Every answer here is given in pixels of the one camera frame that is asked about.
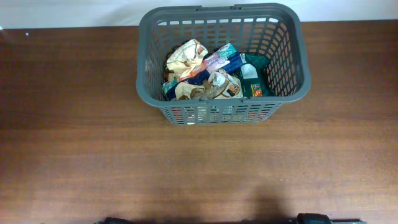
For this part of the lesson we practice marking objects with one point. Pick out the brown paper bag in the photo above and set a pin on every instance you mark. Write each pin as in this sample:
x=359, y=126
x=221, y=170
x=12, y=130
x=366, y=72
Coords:
x=186, y=61
x=220, y=85

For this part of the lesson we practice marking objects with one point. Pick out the blue tissue multipack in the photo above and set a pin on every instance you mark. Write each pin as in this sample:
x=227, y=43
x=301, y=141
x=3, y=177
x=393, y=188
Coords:
x=226, y=58

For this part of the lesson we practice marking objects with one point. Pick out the green food bag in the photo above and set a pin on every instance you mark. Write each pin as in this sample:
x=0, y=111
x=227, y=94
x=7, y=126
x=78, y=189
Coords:
x=252, y=75

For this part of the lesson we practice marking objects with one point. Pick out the orange spaghetti packet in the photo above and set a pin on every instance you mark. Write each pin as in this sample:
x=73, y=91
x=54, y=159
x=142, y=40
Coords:
x=200, y=115

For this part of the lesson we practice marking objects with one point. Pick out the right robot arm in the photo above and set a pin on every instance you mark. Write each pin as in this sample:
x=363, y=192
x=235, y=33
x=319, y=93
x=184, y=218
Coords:
x=316, y=218

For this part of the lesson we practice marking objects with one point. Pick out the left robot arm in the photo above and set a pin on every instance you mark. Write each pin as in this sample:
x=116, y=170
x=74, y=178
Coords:
x=111, y=220

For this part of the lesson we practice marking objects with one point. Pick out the grey plastic basket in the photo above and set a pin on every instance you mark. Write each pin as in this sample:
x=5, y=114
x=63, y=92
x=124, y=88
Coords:
x=270, y=29

